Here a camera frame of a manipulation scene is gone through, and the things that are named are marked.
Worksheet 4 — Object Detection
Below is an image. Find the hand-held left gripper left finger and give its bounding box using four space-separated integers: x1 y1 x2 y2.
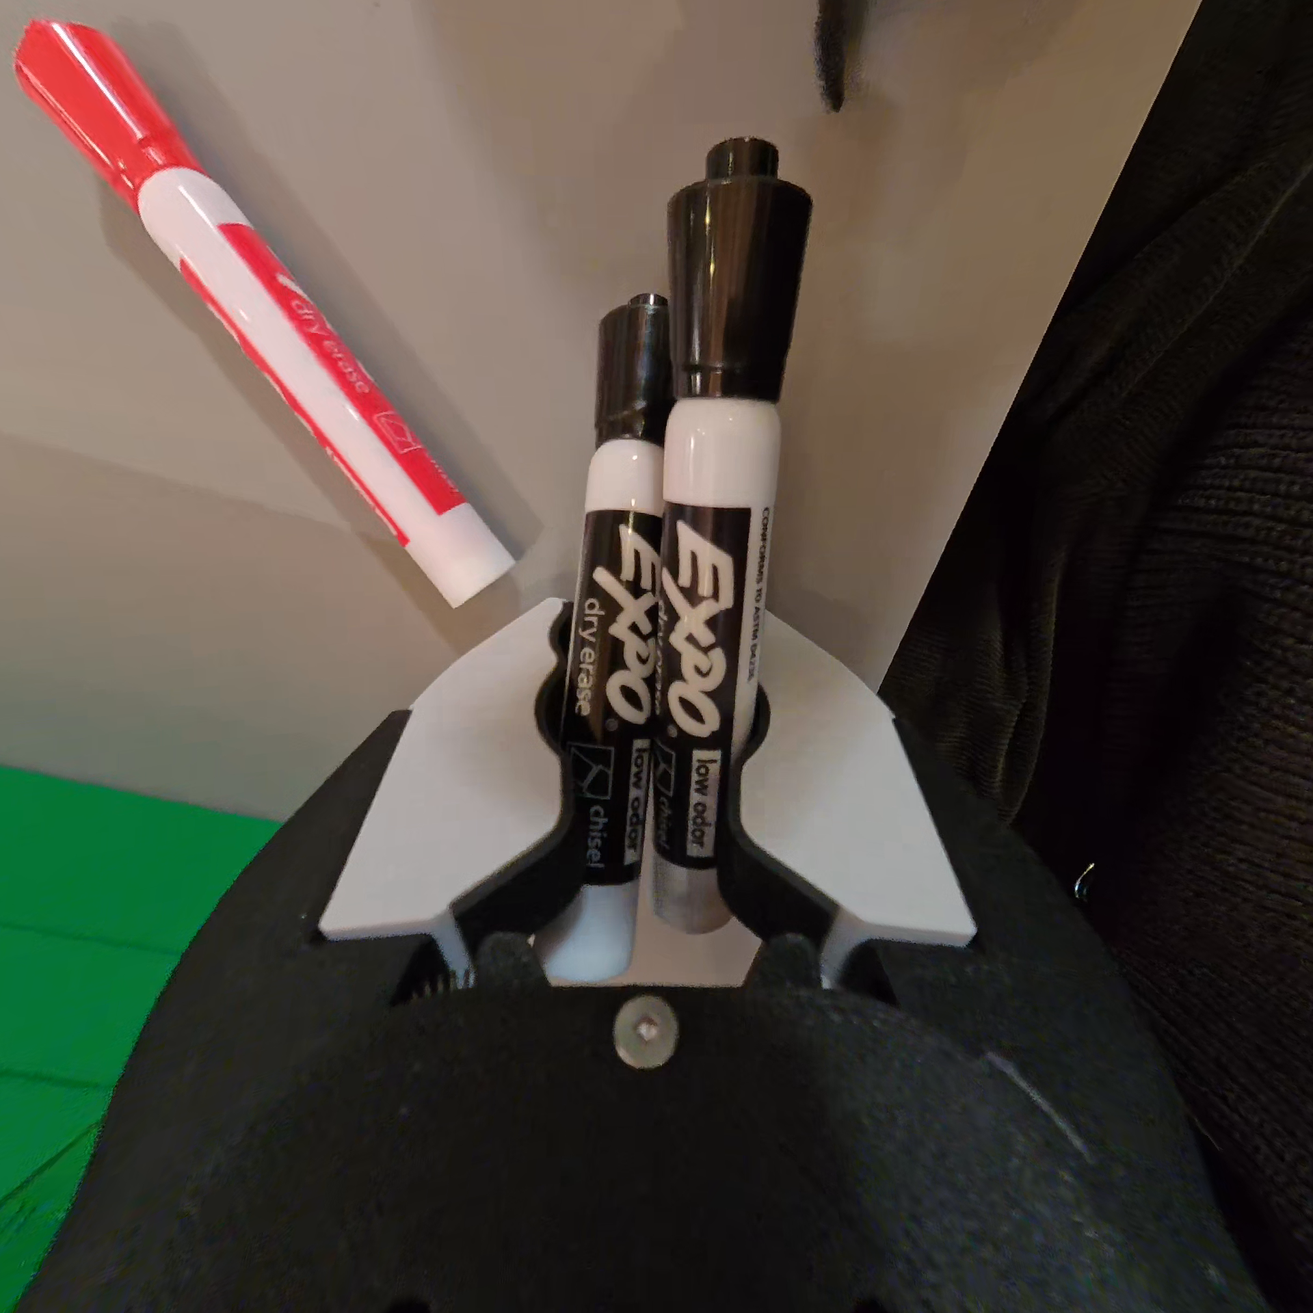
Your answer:
320 598 585 966

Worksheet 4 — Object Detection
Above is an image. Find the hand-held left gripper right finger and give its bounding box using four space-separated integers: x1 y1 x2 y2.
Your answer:
717 605 975 988

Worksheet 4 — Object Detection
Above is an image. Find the black dry erase marker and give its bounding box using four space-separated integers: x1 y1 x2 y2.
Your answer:
654 136 815 937
543 294 675 979

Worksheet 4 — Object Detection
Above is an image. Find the green plastic bin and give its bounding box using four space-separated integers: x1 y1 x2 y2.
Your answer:
0 762 284 1243

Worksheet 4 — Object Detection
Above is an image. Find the red dry erase marker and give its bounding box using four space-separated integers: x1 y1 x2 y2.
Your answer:
12 19 517 610

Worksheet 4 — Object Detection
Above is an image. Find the black velcro strap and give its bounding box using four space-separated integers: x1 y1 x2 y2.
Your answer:
812 0 875 115

